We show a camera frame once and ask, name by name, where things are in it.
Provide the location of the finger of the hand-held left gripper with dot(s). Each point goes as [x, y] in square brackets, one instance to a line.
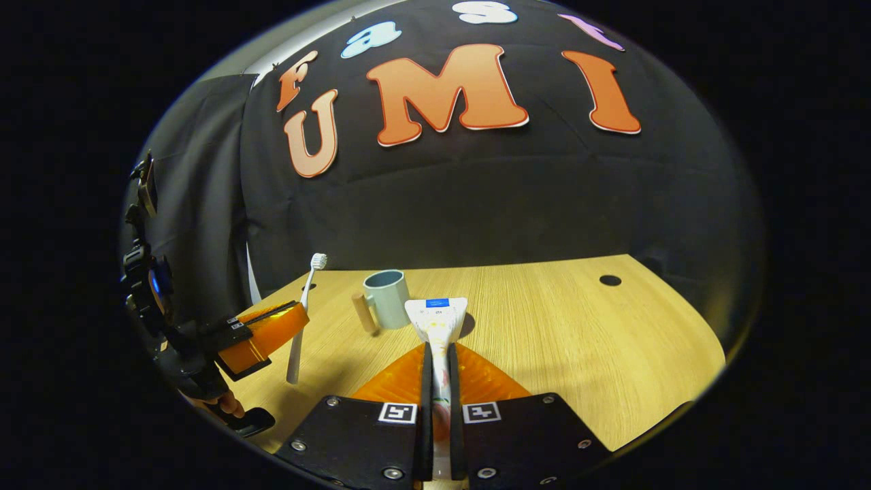
[265, 313]
[269, 337]

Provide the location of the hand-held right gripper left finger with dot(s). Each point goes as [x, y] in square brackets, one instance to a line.
[426, 408]

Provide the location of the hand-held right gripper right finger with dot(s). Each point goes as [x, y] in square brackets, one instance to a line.
[454, 408]

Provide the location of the white toothbrush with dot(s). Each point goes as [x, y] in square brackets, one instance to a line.
[306, 286]

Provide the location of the dark brown round coaster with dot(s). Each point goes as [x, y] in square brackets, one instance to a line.
[469, 325]

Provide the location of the white toothpaste tube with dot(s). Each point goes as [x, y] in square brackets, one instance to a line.
[437, 320]

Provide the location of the dark grey side cloth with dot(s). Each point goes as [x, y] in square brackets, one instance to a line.
[197, 170]

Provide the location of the black backdrop cloth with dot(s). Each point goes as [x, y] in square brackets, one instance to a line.
[510, 204]

